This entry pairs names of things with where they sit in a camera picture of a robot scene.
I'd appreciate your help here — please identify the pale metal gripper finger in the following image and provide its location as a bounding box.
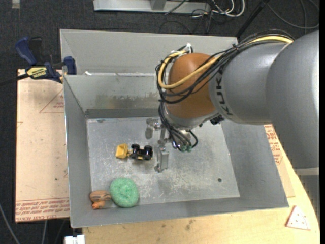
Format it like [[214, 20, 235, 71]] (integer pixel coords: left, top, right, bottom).
[[154, 146, 170, 173], [145, 118, 164, 139]]

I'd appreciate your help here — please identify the yellow and black toy loader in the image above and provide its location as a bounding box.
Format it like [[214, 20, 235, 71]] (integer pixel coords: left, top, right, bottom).
[[115, 143, 154, 161]]

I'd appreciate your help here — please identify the grey metal bin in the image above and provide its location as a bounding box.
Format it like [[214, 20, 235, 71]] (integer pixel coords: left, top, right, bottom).
[[59, 28, 290, 229]]

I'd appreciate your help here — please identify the green round scouring pad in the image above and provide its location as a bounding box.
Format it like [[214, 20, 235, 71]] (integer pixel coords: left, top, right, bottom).
[[109, 177, 140, 208]]

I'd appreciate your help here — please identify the brown and orange toy duck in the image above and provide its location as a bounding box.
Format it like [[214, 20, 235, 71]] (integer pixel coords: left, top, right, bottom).
[[89, 190, 113, 210]]

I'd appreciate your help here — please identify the brown cardboard board red print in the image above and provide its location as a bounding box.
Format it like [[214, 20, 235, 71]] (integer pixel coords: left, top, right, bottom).
[[15, 69, 296, 223]]

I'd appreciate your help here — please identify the white triangular sanding sheet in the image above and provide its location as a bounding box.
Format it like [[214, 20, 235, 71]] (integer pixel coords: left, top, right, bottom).
[[285, 205, 311, 231]]

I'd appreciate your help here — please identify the black cylinder on white bracket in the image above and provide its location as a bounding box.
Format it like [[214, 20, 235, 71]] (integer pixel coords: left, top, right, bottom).
[[209, 113, 225, 126]]

